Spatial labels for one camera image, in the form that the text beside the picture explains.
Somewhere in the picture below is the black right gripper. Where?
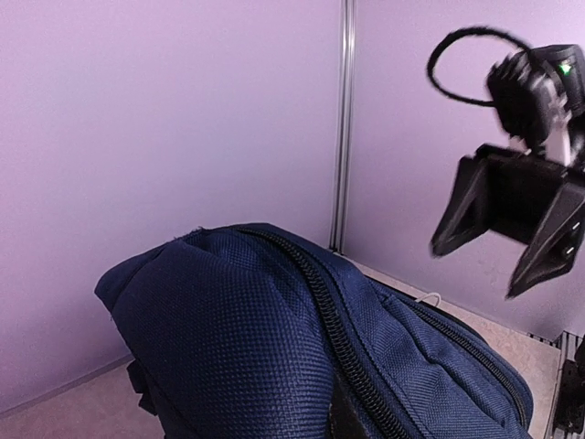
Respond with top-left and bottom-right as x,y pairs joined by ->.
430,144 -> 584,299

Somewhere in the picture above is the navy blue student backpack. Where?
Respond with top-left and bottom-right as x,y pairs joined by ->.
95,224 -> 533,438

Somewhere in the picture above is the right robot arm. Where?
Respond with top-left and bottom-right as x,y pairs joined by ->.
431,42 -> 584,299

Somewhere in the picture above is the front aluminium rail base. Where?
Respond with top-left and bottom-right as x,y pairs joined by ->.
527,331 -> 584,438

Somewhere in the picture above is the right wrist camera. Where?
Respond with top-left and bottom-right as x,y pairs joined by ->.
486,44 -> 584,170

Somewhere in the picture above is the right aluminium frame post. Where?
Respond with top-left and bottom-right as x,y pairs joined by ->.
329,0 -> 357,253

